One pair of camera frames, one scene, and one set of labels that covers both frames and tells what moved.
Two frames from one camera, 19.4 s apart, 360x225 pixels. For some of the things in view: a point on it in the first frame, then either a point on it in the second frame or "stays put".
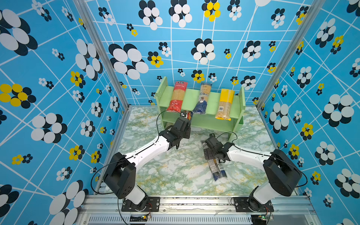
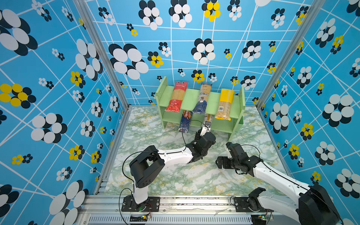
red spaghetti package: (178, 96) stays put
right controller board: (258, 219) stays put
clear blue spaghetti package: (217, 168) → (208, 117)
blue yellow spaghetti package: (200, 106) stays put
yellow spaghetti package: (227, 99) stays put
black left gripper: (188, 134) → (197, 135)
